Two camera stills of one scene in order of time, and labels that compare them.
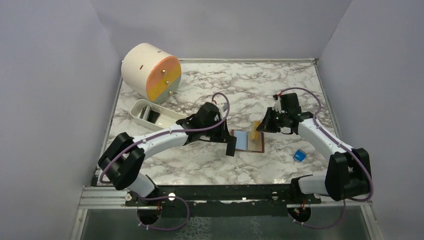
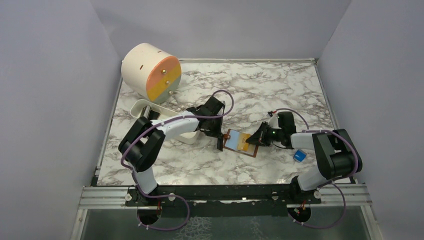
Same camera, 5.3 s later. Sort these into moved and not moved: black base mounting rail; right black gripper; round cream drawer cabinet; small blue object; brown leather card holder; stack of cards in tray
Moved: brown leather card holder; right black gripper
Not moved: black base mounting rail; small blue object; stack of cards in tray; round cream drawer cabinet
